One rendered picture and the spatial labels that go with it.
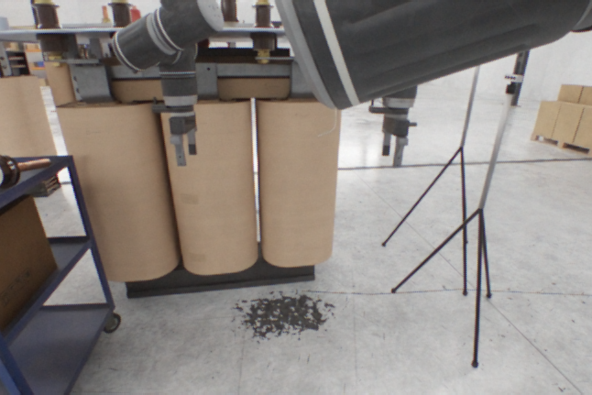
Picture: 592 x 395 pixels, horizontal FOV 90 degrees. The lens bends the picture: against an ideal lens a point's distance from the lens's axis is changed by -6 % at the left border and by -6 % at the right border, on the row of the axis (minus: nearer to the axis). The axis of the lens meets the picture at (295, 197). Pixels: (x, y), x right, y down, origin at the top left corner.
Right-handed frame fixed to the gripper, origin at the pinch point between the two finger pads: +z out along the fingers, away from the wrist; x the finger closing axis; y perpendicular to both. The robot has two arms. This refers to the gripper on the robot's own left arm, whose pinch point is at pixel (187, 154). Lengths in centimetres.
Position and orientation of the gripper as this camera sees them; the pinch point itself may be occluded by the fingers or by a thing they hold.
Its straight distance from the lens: 113.7
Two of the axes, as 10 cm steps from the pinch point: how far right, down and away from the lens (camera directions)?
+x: -0.2, -4.0, 9.2
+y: 10.0, 0.0, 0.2
